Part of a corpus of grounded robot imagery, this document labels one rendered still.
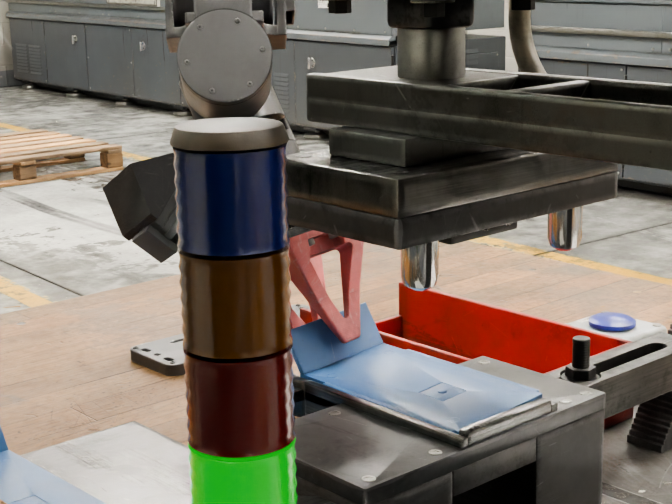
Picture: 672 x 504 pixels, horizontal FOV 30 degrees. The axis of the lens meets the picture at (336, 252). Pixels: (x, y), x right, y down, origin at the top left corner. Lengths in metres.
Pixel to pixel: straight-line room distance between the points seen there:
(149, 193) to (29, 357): 0.42
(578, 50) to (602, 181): 5.80
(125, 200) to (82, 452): 0.19
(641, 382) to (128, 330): 0.53
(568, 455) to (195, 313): 0.39
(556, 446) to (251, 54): 0.29
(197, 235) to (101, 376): 0.69
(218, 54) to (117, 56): 9.67
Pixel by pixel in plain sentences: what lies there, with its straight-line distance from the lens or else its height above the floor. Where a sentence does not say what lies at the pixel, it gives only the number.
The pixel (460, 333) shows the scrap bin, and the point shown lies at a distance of 1.08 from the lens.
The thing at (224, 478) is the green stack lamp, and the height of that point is 1.08.
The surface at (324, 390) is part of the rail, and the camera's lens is 0.77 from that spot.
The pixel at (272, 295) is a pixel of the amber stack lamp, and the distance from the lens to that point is 0.42.
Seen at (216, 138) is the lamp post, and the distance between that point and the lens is 0.40.
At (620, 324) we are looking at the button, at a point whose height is 0.94.
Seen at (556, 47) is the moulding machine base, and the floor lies 0.71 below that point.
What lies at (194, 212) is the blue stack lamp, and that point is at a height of 1.17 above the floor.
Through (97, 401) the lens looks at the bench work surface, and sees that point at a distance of 1.03.
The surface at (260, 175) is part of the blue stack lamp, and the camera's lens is 0.41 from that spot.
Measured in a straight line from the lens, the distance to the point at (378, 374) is 0.79.
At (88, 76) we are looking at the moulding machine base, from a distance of 10.93.
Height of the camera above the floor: 1.25
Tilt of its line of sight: 14 degrees down
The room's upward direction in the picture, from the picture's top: 1 degrees counter-clockwise
